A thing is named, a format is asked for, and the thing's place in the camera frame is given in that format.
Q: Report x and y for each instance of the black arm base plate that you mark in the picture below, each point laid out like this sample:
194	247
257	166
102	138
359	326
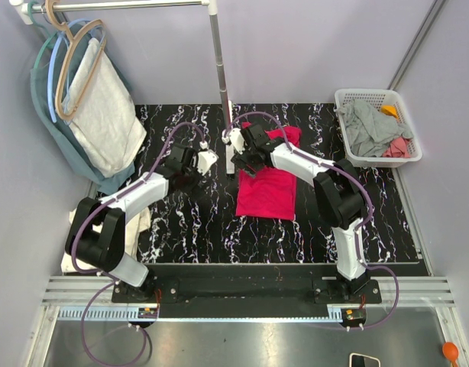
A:
243	292

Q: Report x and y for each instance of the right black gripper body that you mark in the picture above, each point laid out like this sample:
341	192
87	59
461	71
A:
246	160

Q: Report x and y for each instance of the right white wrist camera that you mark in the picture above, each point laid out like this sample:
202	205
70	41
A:
234	139

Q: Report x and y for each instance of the cream folded t shirt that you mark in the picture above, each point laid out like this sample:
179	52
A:
138	224

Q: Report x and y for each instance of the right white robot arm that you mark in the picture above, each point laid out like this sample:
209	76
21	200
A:
340	199

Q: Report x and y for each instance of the pink red t shirt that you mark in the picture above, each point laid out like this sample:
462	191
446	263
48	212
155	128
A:
270	194

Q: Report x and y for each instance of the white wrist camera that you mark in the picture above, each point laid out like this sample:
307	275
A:
234	139
206	158

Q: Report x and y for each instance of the blue plastic hanger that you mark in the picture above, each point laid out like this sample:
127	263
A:
53	58

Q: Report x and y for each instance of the white towel on hanger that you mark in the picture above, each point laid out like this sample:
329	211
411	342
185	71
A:
105	123

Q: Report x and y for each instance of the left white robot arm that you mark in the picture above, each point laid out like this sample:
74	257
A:
97	234

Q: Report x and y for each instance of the grey t shirt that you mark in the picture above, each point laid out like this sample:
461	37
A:
369	131

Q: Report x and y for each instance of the salmon pink t shirt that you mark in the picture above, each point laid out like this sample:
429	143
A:
398	149

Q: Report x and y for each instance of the teal garment on hanger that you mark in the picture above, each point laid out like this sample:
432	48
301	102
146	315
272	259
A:
72	151

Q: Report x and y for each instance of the orange garment in basket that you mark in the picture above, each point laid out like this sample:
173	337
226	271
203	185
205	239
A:
389	111

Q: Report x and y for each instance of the metal clothes rack stand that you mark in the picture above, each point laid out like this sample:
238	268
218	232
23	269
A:
25	11

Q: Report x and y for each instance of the white plastic laundry basket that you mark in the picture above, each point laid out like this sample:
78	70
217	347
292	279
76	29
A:
377	98

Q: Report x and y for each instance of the orange ball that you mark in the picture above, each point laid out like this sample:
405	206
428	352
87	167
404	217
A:
451	353

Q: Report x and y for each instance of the aluminium frame rail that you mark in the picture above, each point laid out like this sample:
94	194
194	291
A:
87	299

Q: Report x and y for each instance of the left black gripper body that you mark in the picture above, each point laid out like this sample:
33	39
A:
191	173

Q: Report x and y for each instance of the green plastic hanger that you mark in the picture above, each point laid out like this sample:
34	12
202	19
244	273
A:
51	37

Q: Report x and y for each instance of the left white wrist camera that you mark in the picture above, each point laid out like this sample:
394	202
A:
206	158

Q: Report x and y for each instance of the smartphone with white edge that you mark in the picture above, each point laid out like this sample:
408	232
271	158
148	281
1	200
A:
359	360

